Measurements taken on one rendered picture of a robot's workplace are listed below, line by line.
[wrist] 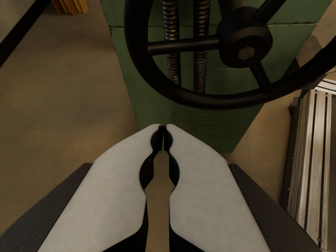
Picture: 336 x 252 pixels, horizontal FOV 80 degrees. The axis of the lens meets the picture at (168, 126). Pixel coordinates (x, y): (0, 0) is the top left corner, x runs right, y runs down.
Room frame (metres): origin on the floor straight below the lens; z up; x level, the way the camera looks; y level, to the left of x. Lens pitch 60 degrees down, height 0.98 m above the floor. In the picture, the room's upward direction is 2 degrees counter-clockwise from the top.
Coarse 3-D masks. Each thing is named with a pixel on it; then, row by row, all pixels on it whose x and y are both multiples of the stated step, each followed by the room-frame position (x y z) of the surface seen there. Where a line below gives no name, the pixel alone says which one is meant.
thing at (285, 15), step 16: (112, 0) 0.40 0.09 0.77; (160, 0) 0.39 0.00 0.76; (192, 0) 0.39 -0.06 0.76; (256, 0) 0.39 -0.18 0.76; (288, 0) 0.39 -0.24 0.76; (304, 0) 0.38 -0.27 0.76; (320, 0) 0.38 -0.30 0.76; (112, 16) 0.40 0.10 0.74; (160, 16) 0.39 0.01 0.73; (192, 16) 0.39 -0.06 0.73; (272, 16) 0.39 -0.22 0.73; (288, 16) 0.38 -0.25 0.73; (304, 16) 0.38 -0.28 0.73; (320, 16) 0.38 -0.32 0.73
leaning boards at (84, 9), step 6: (54, 0) 1.67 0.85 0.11; (60, 0) 1.70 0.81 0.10; (66, 0) 1.65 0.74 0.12; (72, 0) 1.71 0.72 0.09; (78, 0) 1.67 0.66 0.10; (84, 0) 1.72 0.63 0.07; (54, 6) 1.66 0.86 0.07; (60, 6) 1.70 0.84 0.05; (66, 6) 1.72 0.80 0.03; (72, 6) 1.67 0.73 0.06; (78, 6) 1.69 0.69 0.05; (84, 6) 1.69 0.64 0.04; (60, 12) 1.67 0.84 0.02; (72, 12) 1.65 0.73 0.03; (84, 12) 1.67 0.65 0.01
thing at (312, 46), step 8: (312, 40) 0.44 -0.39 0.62; (304, 48) 0.41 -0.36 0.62; (312, 48) 0.41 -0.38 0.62; (320, 48) 0.41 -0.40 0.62; (296, 56) 0.39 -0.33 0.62; (304, 56) 0.39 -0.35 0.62; (312, 56) 0.38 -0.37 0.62; (296, 64) 0.37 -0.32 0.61; (288, 72) 0.37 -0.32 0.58; (320, 80) 0.34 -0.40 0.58; (304, 88) 0.35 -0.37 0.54; (312, 88) 0.35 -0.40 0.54
